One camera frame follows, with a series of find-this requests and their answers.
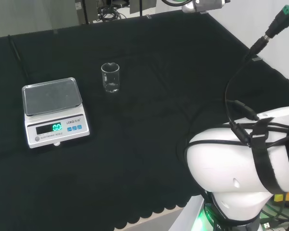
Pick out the black bench cloth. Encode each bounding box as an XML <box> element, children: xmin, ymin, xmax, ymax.
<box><xmin>0</xmin><ymin>9</ymin><xmax>289</xmax><ymax>231</ymax></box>

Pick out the black balance power cable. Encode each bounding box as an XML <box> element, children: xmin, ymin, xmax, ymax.
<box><xmin>7</xmin><ymin>34</ymin><xmax>31</xmax><ymax>86</ymax></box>

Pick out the white electronic balance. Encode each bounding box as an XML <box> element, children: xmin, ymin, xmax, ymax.
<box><xmin>21</xmin><ymin>77</ymin><xmax>91</xmax><ymax>149</ymax></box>

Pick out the black cable bundle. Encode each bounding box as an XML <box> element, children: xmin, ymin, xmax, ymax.
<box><xmin>95</xmin><ymin>4</ymin><xmax>129</xmax><ymax>23</ymax></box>

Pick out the black cable with green connector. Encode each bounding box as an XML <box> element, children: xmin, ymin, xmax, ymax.
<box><xmin>222</xmin><ymin>5</ymin><xmax>289</xmax><ymax>126</ymax></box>

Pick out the clear glass beaker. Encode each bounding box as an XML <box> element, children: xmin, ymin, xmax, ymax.
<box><xmin>101</xmin><ymin>62</ymin><xmax>121</xmax><ymax>93</ymax></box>

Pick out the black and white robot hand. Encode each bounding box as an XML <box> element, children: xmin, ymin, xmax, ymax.
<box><xmin>161</xmin><ymin>0</ymin><xmax>232</xmax><ymax>13</ymax></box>

